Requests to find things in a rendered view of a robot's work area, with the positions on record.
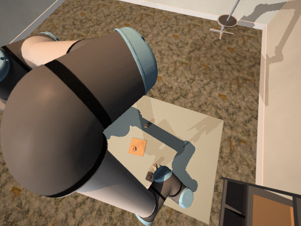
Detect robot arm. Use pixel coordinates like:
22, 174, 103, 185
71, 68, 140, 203
0, 27, 193, 226

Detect orange mat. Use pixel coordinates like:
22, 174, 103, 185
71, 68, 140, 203
128, 138, 146, 156

